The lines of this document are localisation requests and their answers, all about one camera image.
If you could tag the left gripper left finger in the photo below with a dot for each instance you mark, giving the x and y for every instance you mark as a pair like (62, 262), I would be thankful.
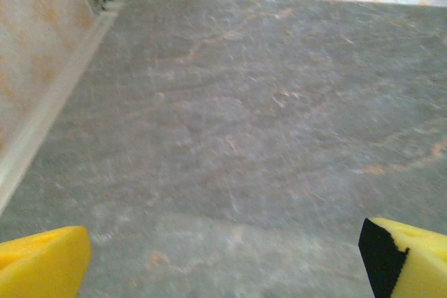
(42, 263)

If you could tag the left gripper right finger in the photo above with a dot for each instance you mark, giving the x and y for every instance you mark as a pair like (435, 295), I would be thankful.
(419, 263)

